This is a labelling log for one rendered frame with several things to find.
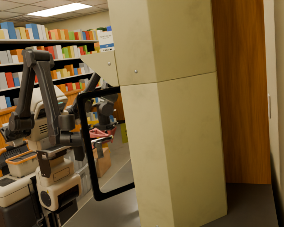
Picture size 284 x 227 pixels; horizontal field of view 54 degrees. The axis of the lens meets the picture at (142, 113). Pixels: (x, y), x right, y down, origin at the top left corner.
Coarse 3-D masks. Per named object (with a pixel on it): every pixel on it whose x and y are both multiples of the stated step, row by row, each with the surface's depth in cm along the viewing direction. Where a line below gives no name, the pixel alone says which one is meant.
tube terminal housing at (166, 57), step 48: (144, 0) 71; (192, 0) 76; (144, 48) 74; (192, 48) 78; (144, 96) 77; (192, 96) 80; (144, 144) 80; (192, 144) 82; (144, 192) 84; (192, 192) 84
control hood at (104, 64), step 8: (80, 56) 81; (88, 56) 80; (96, 56) 79; (104, 56) 78; (112, 56) 77; (88, 64) 80; (96, 64) 80; (104, 64) 79; (112, 64) 78; (96, 72) 80; (104, 72) 79; (112, 72) 78; (112, 80) 79
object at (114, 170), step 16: (112, 96) 100; (96, 112) 97; (112, 112) 100; (96, 128) 98; (112, 128) 101; (112, 144) 102; (96, 160) 99; (112, 160) 102; (128, 160) 106; (112, 176) 103; (128, 176) 107
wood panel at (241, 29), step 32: (224, 0) 98; (256, 0) 95; (224, 32) 100; (256, 32) 97; (224, 64) 103; (256, 64) 99; (224, 96) 106; (256, 96) 102; (224, 128) 108; (256, 128) 104; (224, 160) 111; (256, 160) 107
